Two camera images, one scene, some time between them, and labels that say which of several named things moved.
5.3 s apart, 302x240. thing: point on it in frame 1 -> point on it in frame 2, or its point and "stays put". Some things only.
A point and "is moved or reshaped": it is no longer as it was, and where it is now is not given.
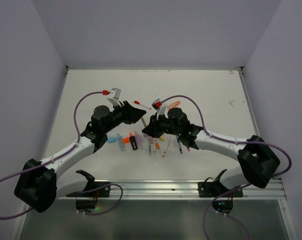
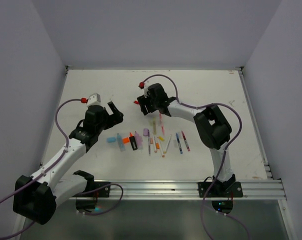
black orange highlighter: x=133 y=141 stays put
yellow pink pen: x=144 y=122 is moved or reshaped
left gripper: x=131 y=114 -> x=115 y=118
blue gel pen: x=180 y=148 stays put
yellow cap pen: x=167 y=145 stays put
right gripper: x=155 y=120 -> x=142 y=100
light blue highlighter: x=120 y=141 stays put
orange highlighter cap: x=126 y=140 stays put
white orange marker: x=161 y=149 stays put
